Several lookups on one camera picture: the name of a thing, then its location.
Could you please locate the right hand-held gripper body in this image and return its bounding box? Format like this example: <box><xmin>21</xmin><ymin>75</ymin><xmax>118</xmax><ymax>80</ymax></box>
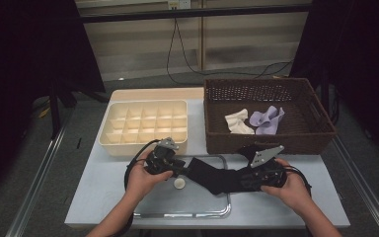
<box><xmin>250</xmin><ymin>144</ymin><xmax>288</xmax><ymax>193</ymax></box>

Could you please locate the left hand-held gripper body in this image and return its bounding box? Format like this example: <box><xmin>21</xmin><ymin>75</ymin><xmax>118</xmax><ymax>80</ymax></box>
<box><xmin>143</xmin><ymin>136</ymin><xmax>180</xmax><ymax>178</ymax></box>

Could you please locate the black sock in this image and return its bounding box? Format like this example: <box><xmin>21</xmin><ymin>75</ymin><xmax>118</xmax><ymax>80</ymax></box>
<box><xmin>182</xmin><ymin>143</ymin><xmax>267</xmax><ymax>196</ymax></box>

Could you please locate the purple sock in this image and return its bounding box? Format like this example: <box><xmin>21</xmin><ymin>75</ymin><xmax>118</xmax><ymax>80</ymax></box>
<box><xmin>249</xmin><ymin>105</ymin><xmax>286</xmax><ymax>136</ymax></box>

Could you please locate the clear plastic box lid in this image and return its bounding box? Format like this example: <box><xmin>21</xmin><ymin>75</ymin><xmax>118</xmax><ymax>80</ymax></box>
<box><xmin>132</xmin><ymin>153</ymin><xmax>232</xmax><ymax>219</ymax></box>

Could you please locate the white sock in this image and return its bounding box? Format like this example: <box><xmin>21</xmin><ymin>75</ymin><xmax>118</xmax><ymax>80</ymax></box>
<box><xmin>224</xmin><ymin>108</ymin><xmax>256</xmax><ymax>135</ymax></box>

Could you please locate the cream divided storage box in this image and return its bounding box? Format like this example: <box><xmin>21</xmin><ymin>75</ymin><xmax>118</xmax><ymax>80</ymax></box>
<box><xmin>98</xmin><ymin>99</ymin><xmax>190</xmax><ymax>158</ymax></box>

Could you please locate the brown woven basket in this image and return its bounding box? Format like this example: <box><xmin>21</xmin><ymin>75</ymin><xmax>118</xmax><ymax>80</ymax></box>
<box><xmin>202</xmin><ymin>77</ymin><xmax>338</xmax><ymax>156</ymax></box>

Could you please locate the person's right hand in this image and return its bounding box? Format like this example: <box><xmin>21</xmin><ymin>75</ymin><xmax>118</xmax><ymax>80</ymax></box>
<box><xmin>260</xmin><ymin>158</ymin><xmax>311</xmax><ymax>215</ymax></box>

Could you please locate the person's left hand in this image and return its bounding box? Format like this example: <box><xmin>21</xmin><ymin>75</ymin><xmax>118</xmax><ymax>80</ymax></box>
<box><xmin>125</xmin><ymin>149</ymin><xmax>175</xmax><ymax>203</ymax></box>

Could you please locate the light wooden board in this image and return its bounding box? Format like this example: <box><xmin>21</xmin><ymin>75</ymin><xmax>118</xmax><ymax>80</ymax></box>
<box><xmin>109</xmin><ymin>87</ymin><xmax>205</xmax><ymax>103</ymax></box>

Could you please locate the black metal stand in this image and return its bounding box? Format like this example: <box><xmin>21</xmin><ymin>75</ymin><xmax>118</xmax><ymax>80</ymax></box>
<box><xmin>48</xmin><ymin>78</ymin><xmax>110</xmax><ymax>139</ymax></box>

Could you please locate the black horizontal bar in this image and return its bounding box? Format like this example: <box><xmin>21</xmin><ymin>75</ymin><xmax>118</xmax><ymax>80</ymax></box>
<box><xmin>78</xmin><ymin>3</ymin><xmax>314</xmax><ymax>24</ymax></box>

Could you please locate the black curtain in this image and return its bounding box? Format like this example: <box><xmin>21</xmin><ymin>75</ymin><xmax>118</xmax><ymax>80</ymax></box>
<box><xmin>289</xmin><ymin>0</ymin><xmax>379</xmax><ymax>167</ymax></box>
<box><xmin>0</xmin><ymin>0</ymin><xmax>107</xmax><ymax>206</ymax></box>

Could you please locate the left hand-held gripper cable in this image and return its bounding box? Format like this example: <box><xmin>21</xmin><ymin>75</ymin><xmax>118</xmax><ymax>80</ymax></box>
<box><xmin>123</xmin><ymin>139</ymin><xmax>162</xmax><ymax>237</ymax></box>

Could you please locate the black wall cable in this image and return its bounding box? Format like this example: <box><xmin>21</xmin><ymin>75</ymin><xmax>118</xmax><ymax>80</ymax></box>
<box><xmin>166</xmin><ymin>18</ymin><xmax>186</xmax><ymax>86</ymax></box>
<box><xmin>176</xmin><ymin>18</ymin><xmax>294</xmax><ymax>79</ymax></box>

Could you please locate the white wall power outlet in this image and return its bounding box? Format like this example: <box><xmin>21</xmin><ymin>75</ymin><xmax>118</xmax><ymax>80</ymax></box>
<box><xmin>167</xmin><ymin>0</ymin><xmax>191</xmax><ymax>10</ymax></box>

